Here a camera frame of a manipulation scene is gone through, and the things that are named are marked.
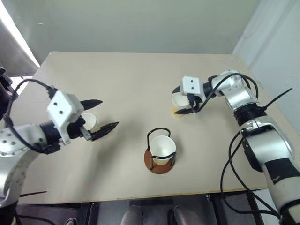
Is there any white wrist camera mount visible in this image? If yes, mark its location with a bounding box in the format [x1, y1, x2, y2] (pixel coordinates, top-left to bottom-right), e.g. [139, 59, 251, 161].
[46, 90, 84, 144]
[181, 75, 204, 97]

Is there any long black hanging cable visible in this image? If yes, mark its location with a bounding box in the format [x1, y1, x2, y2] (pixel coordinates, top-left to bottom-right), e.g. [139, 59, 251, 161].
[220, 130, 282, 220]

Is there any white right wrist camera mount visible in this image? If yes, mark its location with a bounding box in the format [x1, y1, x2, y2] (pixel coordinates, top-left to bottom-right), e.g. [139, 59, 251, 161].
[181, 75, 204, 97]

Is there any black wire cup holder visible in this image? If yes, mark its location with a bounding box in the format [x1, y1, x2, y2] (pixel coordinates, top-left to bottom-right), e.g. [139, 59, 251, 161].
[143, 127, 177, 175]

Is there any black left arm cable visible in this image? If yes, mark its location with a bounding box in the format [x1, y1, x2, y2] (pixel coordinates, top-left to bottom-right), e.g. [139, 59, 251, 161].
[3, 79, 62, 155]

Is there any white paper cup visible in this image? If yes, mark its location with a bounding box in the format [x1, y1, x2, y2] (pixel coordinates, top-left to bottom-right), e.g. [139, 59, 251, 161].
[81, 113, 98, 133]
[171, 93, 192, 120]
[149, 135, 176, 166]

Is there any black zip tie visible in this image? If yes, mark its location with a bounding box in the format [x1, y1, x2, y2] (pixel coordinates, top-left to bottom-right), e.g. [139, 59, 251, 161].
[19, 190, 48, 197]
[259, 88, 293, 111]

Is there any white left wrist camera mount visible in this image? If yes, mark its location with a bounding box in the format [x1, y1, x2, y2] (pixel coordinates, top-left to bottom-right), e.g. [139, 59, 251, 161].
[46, 90, 84, 144]

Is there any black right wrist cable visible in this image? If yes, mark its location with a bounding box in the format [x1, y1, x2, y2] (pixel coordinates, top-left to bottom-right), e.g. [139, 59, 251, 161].
[188, 73, 260, 113]

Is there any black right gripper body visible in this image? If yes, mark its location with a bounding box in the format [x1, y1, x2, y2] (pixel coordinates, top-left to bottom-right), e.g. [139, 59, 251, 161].
[179, 87, 204, 106]

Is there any dark blurry object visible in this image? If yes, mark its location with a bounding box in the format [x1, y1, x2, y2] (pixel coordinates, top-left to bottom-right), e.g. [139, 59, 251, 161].
[0, 67, 14, 120]

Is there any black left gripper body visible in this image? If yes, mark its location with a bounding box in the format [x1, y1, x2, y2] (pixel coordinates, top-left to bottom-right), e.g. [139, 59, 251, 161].
[67, 118, 92, 142]

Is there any dark rounded grey shape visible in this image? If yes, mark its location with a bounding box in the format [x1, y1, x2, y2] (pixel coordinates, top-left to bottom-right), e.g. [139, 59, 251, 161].
[172, 207, 203, 225]
[120, 206, 144, 225]

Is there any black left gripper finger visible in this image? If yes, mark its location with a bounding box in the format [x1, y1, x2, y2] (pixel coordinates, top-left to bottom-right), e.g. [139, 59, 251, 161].
[90, 121, 120, 142]
[80, 99, 104, 111]

